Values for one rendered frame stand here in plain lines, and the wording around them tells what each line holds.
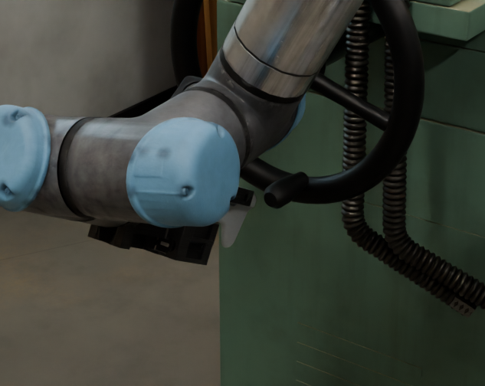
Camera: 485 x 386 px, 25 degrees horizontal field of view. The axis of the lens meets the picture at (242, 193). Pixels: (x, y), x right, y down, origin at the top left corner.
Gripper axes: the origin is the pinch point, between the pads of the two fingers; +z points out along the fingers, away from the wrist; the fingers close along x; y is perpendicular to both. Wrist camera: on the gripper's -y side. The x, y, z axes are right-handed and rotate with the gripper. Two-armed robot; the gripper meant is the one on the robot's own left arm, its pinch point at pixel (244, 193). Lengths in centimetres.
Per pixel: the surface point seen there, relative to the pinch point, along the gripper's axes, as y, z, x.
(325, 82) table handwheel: -12.4, -0.6, 5.4
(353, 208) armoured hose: -1.7, 11.6, 6.2
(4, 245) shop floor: 27, 91, -110
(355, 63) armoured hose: -15.6, 4.7, 5.2
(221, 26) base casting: -18.3, 16.8, -20.2
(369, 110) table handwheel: -10.9, 0.1, 10.4
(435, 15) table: -21.6, 3.9, 12.4
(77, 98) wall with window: -9, 119, -127
